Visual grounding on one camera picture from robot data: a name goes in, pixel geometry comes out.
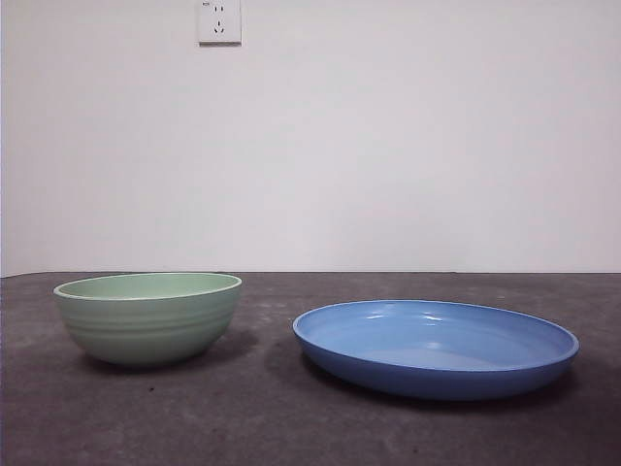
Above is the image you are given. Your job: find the blue round plate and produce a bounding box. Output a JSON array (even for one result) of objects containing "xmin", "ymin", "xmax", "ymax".
[{"xmin": 291, "ymin": 299, "xmax": 580, "ymax": 402}]

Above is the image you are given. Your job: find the green ribbed bowl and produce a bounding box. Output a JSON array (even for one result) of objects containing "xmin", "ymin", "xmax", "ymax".
[{"xmin": 52, "ymin": 271, "xmax": 244, "ymax": 366}]

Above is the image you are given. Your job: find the white wall socket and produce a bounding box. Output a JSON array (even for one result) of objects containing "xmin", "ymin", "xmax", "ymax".
[{"xmin": 197, "ymin": 0, "xmax": 243, "ymax": 48}]

